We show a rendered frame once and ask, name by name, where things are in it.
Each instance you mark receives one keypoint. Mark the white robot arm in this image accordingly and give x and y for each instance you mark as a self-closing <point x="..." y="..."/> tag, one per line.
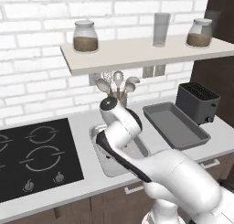
<point x="170" y="172"/>

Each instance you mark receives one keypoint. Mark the pot of kitchen utensils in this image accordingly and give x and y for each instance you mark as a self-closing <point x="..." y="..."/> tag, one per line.
<point x="117" y="86"/>

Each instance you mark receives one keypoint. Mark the grey baking tray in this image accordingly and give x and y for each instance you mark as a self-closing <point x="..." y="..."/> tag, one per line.
<point x="173" y="125"/>

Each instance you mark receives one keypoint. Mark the steel sink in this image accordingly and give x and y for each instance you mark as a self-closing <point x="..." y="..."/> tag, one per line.
<point x="113" y="166"/>

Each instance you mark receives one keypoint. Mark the glass jar with brown contents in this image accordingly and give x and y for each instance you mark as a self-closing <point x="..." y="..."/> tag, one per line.
<point x="199" y="33"/>
<point x="85" y="37"/>

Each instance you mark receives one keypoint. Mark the dark grey toaster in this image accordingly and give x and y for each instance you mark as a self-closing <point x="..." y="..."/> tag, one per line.
<point x="196" y="104"/>

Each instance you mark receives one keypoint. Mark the tall clear glass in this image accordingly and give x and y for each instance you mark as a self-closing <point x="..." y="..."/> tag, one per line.
<point x="160" y="29"/>

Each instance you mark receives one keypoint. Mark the grey hob knob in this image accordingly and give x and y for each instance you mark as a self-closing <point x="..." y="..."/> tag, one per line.
<point x="28" y="185"/>
<point x="58" y="177"/>

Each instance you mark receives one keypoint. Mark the brown drawer front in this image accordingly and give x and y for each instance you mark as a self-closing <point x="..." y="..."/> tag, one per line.
<point x="122" y="203"/>
<point x="218" y="168"/>

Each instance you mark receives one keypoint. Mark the black hob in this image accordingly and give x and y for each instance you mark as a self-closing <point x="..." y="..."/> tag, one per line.
<point x="33" y="154"/>

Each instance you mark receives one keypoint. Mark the dark brown tall cabinet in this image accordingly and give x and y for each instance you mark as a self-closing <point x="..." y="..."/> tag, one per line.
<point x="219" y="57"/>

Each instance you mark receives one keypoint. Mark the brown cupboard door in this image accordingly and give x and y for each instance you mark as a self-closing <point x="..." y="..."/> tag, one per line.
<point x="51" y="214"/>

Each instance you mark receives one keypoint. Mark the grey wall socket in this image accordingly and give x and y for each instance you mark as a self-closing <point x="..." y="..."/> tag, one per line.
<point x="154" y="71"/>

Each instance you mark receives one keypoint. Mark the beige wall shelf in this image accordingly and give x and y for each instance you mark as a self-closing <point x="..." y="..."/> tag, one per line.
<point x="143" y="55"/>

